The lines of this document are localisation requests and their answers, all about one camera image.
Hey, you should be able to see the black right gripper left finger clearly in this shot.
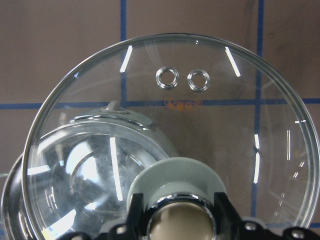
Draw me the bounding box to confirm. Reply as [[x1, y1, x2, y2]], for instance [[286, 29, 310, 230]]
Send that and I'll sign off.
[[98, 193, 148, 240]]

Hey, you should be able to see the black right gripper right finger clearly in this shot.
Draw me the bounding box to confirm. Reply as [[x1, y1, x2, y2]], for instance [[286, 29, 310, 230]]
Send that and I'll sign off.
[[213, 192, 320, 240]]

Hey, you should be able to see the glass pot lid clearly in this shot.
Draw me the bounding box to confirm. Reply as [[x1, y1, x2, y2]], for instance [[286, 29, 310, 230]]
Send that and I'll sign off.
[[22, 33, 320, 240]]

